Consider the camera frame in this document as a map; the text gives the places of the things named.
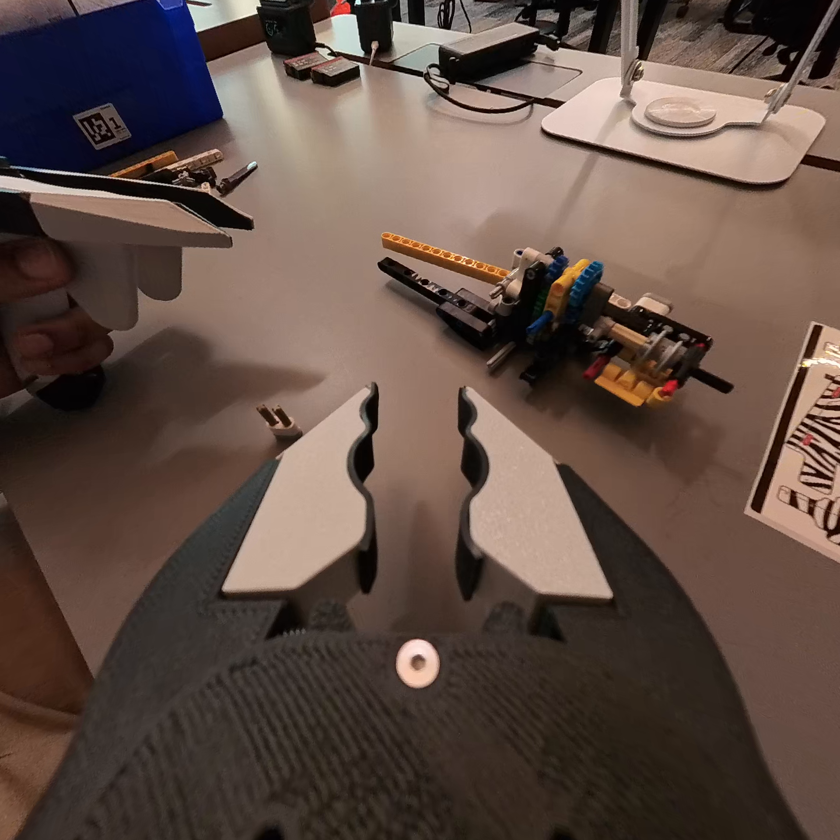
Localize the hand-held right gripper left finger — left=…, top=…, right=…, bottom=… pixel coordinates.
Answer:
left=222, top=382, right=380, bottom=608

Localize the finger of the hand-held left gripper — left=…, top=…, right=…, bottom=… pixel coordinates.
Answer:
left=29, top=192, right=235, bottom=330
left=0, top=156, right=255, bottom=232

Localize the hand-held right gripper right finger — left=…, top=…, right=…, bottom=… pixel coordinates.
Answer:
left=455, top=386, right=616, bottom=608

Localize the black lego pieces cluster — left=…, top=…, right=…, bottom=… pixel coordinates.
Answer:
left=144, top=166, right=219, bottom=193

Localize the black lego pin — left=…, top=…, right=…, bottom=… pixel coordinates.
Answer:
left=217, top=161, right=259, bottom=196

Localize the yellow lego beam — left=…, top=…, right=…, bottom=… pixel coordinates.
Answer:
left=110, top=150, right=179, bottom=179

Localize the small white lego connector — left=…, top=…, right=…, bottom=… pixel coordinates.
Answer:
left=256, top=403, right=304, bottom=439

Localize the multicoloured lego assembly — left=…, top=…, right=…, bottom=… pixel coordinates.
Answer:
left=377, top=231, right=735, bottom=409

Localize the person's left hand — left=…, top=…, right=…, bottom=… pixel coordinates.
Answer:
left=0, top=236, right=114, bottom=399

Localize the blue plastic bin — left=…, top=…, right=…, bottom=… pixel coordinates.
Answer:
left=0, top=0, right=225, bottom=173

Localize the black charger dock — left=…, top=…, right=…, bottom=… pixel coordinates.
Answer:
left=256, top=0, right=320, bottom=55

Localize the zebra sticker sheet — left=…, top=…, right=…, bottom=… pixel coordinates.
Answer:
left=745, top=322, right=840, bottom=547

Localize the black power adapter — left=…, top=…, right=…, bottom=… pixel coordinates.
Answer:
left=438, top=23, right=542, bottom=74

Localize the person's trouser leg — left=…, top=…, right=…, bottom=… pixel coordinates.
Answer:
left=0, top=688, right=84, bottom=840

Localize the white desk stand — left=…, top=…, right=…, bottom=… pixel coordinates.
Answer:
left=541, top=0, right=826, bottom=186

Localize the black office chair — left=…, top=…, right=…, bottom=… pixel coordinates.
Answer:
left=722, top=0, right=840, bottom=81

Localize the black power cable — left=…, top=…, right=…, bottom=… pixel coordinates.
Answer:
left=423, top=62, right=534, bottom=114

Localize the grey desk cable flap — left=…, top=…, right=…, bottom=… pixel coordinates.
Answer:
left=392, top=42, right=584, bottom=86

